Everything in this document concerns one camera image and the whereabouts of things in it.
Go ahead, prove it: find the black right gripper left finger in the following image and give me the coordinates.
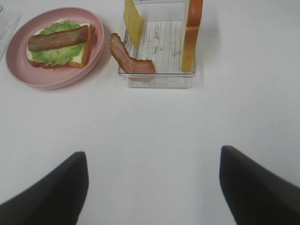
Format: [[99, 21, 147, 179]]
[[0, 151, 89, 225]]

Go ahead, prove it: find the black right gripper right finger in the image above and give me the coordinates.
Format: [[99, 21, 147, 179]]
[[219, 146, 300, 225]]

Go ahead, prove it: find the bread slice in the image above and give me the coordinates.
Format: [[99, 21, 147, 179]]
[[26, 20, 95, 69], [181, 0, 203, 72]]

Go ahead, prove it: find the green lettuce leaf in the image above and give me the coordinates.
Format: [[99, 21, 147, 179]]
[[26, 20, 90, 66]]

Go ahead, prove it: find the bacon strip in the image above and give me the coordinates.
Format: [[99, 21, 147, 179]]
[[28, 25, 89, 51], [109, 33, 155, 74]]

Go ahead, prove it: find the yellow cheese slice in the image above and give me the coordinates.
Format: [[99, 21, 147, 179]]
[[123, 0, 145, 48]]

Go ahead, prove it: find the pink round plate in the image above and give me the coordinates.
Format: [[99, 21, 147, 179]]
[[6, 7, 105, 90]]

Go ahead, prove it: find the right clear plastic tray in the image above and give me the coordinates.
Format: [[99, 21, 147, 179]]
[[118, 0, 195, 88]]

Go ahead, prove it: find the clear plastic tray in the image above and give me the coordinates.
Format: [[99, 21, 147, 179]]
[[0, 11, 22, 59], [118, 0, 195, 88]]

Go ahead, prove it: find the left clear plastic tray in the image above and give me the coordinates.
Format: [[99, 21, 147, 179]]
[[0, 11, 22, 59]]

